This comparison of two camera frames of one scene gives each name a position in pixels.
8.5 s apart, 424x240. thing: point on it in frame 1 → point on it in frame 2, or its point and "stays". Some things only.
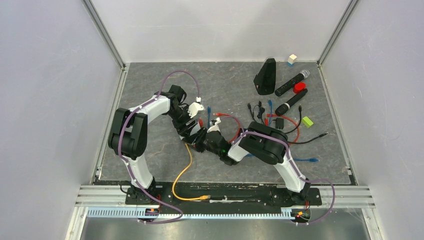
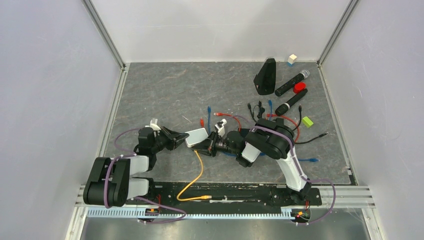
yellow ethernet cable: [202, 197] → [206, 197]
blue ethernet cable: [209, 110] stays
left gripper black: [183, 130] → [178, 137]
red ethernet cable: [266, 123] stays
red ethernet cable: [218, 114] stays
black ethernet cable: [300, 109] stays
